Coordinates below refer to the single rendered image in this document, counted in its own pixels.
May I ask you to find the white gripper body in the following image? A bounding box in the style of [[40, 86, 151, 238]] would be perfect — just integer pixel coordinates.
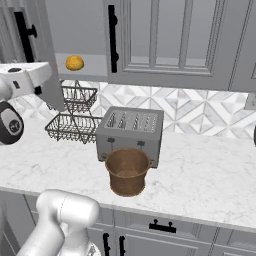
[[0, 61, 54, 90]]

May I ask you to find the golden round bread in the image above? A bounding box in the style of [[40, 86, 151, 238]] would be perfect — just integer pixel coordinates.
[[65, 54, 85, 72]]

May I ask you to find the brown woven basket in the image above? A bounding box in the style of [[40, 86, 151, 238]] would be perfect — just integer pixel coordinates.
[[104, 147, 152, 198]]

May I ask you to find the grey base cabinet door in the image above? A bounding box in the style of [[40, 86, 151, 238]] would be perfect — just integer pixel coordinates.
[[85, 225, 116, 256], [114, 232, 216, 256]]

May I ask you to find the grey four-slot toaster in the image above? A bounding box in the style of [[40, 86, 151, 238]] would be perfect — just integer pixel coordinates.
[[95, 105, 165, 170]]

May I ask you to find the black cabinet door handle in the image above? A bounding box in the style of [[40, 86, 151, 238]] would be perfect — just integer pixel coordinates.
[[13, 11, 38, 64], [107, 4, 120, 74]]

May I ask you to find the grey wall cabinet door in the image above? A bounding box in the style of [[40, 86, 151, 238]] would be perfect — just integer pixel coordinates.
[[228, 0, 256, 94], [102, 0, 252, 92], [0, 0, 66, 113]]

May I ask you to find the two-tier wire basket stand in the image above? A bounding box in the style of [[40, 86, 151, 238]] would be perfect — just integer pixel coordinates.
[[44, 79, 105, 145]]

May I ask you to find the grey wall cabinet body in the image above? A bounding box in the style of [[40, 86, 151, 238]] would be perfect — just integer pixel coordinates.
[[44, 0, 110, 83]]

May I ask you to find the black base cabinet handle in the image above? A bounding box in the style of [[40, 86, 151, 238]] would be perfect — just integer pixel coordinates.
[[118, 235, 127, 256], [102, 232, 111, 256]]

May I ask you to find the black drawer handle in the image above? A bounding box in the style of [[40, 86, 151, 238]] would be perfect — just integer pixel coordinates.
[[148, 218, 177, 234]]

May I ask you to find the grey wall outlet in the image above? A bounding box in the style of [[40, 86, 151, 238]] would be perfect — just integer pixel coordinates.
[[244, 92, 256, 111]]

